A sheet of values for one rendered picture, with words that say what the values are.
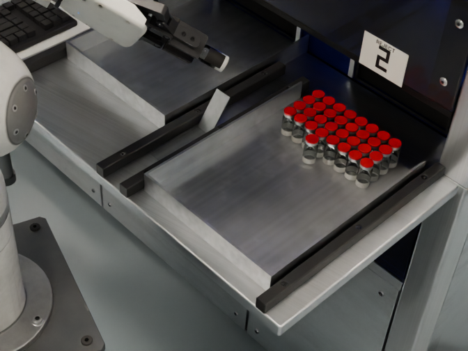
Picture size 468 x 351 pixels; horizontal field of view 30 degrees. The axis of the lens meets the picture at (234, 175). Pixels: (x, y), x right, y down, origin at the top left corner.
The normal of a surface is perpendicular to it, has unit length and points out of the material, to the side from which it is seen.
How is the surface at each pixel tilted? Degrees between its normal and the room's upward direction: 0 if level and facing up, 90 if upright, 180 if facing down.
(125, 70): 0
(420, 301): 90
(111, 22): 120
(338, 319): 90
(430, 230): 90
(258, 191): 0
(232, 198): 0
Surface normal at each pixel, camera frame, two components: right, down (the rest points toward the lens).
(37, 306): 0.05, -0.72
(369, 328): -0.72, 0.46
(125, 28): -0.39, 0.89
